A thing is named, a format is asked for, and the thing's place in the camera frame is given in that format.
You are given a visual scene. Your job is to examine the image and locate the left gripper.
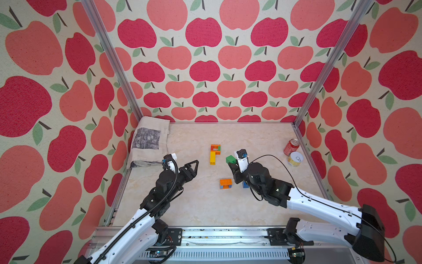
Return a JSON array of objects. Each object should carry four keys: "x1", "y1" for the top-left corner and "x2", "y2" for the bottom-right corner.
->
[{"x1": 166, "y1": 159, "x2": 200, "y2": 201}]

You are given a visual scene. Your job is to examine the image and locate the green lego brick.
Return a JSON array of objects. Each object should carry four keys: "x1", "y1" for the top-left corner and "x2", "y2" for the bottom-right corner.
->
[{"x1": 226, "y1": 155, "x2": 237, "y2": 165}]

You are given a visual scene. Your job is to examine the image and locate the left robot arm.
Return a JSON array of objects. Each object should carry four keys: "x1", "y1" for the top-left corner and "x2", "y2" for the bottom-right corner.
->
[{"x1": 75, "y1": 155, "x2": 199, "y2": 264}]

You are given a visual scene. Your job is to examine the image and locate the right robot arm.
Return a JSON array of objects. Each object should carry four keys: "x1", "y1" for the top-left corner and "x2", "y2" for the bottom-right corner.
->
[{"x1": 228, "y1": 162, "x2": 385, "y2": 262}]

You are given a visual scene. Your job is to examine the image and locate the folded beige towel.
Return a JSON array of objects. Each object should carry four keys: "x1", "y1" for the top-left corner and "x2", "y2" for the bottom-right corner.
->
[{"x1": 127, "y1": 116, "x2": 170, "y2": 169}]

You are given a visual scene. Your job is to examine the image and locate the yellow tin can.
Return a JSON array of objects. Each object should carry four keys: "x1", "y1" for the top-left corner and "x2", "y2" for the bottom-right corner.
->
[{"x1": 287, "y1": 151, "x2": 303, "y2": 167}]

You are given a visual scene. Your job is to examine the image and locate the red soda can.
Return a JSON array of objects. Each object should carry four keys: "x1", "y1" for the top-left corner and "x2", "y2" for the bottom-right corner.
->
[{"x1": 284, "y1": 139, "x2": 300, "y2": 156}]

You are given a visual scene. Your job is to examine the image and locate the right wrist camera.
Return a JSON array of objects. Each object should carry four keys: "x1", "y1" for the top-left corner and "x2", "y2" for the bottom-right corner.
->
[{"x1": 235, "y1": 149, "x2": 249, "y2": 173}]

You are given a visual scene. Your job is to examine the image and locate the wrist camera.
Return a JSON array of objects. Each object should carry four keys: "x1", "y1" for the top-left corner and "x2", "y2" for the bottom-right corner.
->
[
  {"x1": 162, "y1": 153, "x2": 177, "y2": 173},
  {"x1": 235, "y1": 149, "x2": 249, "y2": 173}
]

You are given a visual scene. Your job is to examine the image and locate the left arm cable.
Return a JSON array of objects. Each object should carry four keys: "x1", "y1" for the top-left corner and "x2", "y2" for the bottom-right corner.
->
[{"x1": 92, "y1": 158, "x2": 179, "y2": 264}]

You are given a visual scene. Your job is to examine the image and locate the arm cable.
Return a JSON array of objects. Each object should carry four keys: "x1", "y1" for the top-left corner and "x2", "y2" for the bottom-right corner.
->
[
  {"x1": 248, "y1": 154, "x2": 398, "y2": 264},
  {"x1": 92, "y1": 158, "x2": 179, "y2": 264}
]

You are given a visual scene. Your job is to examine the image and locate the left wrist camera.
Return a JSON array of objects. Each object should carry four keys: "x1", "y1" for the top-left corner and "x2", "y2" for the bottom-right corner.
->
[{"x1": 162, "y1": 153, "x2": 177, "y2": 173}]

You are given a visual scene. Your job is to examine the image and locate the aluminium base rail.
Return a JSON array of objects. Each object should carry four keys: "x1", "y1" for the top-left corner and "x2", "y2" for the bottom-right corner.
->
[{"x1": 164, "y1": 226, "x2": 368, "y2": 264}]

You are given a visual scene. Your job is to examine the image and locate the left frame post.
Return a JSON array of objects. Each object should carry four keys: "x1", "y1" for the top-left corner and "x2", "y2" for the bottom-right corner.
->
[{"x1": 81, "y1": 0, "x2": 143, "y2": 121}]

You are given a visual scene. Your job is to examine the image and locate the frame post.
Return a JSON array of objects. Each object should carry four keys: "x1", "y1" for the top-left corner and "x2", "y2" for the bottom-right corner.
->
[
  {"x1": 292, "y1": 0, "x2": 375, "y2": 128},
  {"x1": 81, "y1": 0, "x2": 143, "y2": 121}
]

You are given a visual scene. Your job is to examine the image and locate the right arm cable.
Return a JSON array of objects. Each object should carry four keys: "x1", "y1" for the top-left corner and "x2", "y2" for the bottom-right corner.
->
[{"x1": 248, "y1": 154, "x2": 398, "y2": 264}]

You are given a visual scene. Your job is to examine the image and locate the right frame post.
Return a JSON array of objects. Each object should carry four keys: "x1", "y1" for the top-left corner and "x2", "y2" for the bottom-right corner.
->
[{"x1": 292, "y1": 0, "x2": 375, "y2": 128}]

